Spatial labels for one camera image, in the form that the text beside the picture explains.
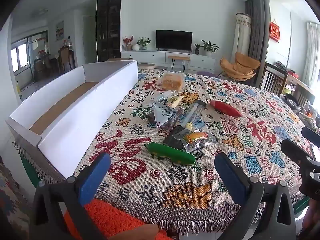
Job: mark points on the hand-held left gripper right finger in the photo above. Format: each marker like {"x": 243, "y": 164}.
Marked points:
{"x": 230, "y": 177}

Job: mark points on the green sausage packet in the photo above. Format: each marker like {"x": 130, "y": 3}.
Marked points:
{"x": 172, "y": 153}

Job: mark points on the printed woven blanket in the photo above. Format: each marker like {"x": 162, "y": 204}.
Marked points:
{"x": 175, "y": 180}

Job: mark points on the wooden dining chair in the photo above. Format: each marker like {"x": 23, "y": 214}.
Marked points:
{"x": 65, "y": 57}

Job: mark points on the red sausage packet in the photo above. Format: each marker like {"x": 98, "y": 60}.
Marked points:
{"x": 226, "y": 108}

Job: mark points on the large potted plant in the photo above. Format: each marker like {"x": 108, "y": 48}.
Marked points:
{"x": 209, "y": 47}

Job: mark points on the round floor cushion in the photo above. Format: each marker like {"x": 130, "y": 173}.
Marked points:
{"x": 147, "y": 66}

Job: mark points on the person's right hand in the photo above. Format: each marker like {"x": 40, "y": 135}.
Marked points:
{"x": 311, "y": 220}

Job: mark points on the dark wooden chair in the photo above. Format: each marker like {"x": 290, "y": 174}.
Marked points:
{"x": 275, "y": 68}

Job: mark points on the wall painting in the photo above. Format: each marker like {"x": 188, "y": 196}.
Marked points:
{"x": 59, "y": 30}

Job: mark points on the leafy plant in pot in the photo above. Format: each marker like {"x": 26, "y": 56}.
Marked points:
{"x": 143, "y": 42}

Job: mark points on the white television cabinet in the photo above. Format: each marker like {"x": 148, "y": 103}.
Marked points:
{"x": 150, "y": 56}

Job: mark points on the black snack packet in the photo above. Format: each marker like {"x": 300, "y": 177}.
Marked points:
{"x": 175, "y": 138}

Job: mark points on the bread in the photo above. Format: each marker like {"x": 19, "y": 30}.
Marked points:
{"x": 172, "y": 80}

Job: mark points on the white sheer curtain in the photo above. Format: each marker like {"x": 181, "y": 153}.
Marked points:
{"x": 313, "y": 55}

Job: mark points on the ceiling light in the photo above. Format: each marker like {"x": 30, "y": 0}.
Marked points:
{"x": 43, "y": 11}

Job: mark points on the sliding glass door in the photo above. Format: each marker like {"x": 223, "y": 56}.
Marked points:
{"x": 27, "y": 55}

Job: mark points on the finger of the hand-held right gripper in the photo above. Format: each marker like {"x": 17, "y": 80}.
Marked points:
{"x": 311, "y": 133}
{"x": 295, "y": 151}

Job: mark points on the orange shaggy cloth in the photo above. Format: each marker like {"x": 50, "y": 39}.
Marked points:
{"x": 107, "y": 217}

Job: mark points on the dark glass display cabinet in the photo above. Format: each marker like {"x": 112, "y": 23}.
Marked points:
{"x": 108, "y": 25}

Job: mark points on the black television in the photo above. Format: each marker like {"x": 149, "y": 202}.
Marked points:
{"x": 173, "y": 40}

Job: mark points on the clear plastic snack packet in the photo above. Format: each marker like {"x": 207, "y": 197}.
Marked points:
{"x": 162, "y": 96}

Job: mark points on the yellow snack packet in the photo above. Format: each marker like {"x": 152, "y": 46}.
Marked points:
{"x": 175, "y": 100}

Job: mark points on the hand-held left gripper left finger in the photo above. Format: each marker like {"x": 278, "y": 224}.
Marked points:
{"x": 93, "y": 177}

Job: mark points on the long clear black-ended packet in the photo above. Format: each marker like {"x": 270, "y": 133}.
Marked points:
{"x": 193, "y": 112}

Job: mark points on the white cardboard box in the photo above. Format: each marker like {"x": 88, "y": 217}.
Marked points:
{"x": 75, "y": 120}

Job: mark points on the small potted plant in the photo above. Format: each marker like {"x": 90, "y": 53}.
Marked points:
{"x": 197, "y": 48}

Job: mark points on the orange snack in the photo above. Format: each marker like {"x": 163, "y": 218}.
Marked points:
{"x": 197, "y": 138}

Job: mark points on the grey curtain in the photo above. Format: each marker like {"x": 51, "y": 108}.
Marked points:
{"x": 257, "y": 30}

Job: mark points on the red flowers in vase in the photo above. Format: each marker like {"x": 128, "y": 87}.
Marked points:
{"x": 128, "y": 41}

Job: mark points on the white round vase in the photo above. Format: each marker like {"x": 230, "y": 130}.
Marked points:
{"x": 135, "y": 47}

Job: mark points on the orange lounge chair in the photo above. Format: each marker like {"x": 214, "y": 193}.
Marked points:
{"x": 240, "y": 67}

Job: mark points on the red wall hanging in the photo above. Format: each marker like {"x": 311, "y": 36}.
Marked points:
{"x": 274, "y": 31}

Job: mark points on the patterned floor rug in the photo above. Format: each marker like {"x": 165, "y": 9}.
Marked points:
{"x": 11, "y": 200}

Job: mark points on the grey triangular snack packet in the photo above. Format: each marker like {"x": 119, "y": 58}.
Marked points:
{"x": 162, "y": 113}

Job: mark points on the covered standing air conditioner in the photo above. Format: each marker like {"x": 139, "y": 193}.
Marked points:
{"x": 242, "y": 35}

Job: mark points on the wooden stool with metal legs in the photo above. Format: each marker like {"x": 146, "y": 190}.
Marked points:
{"x": 178, "y": 57}

